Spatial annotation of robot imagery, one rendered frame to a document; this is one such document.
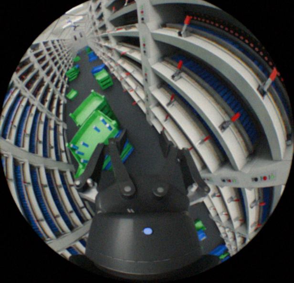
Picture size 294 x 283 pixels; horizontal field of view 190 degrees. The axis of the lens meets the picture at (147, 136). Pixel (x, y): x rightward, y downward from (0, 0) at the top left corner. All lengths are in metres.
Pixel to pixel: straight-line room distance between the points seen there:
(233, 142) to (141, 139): 0.85
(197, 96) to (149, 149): 0.74
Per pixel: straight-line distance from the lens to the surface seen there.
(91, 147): 0.58
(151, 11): 0.48
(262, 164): 0.37
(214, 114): 0.36
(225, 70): 0.28
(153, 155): 0.96
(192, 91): 0.39
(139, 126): 1.06
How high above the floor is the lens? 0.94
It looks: 70 degrees down
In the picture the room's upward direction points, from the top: 6 degrees counter-clockwise
